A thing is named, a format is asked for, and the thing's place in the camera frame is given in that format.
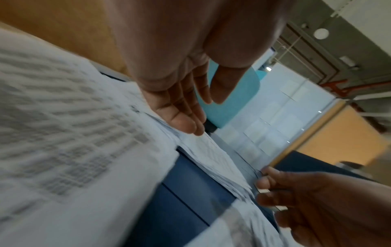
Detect person's left hand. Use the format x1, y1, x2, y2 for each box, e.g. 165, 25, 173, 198
103, 0, 294, 136

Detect person's right hand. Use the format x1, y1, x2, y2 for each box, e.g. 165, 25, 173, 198
253, 166, 391, 247

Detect teal cylindrical barrel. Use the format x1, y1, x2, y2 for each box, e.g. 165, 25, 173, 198
195, 60, 262, 131

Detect white partition panel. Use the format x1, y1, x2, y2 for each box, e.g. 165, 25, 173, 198
213, 48, 340, 167

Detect round ceiling lamp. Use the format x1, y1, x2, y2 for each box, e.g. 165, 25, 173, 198
313, 28, 330, 41

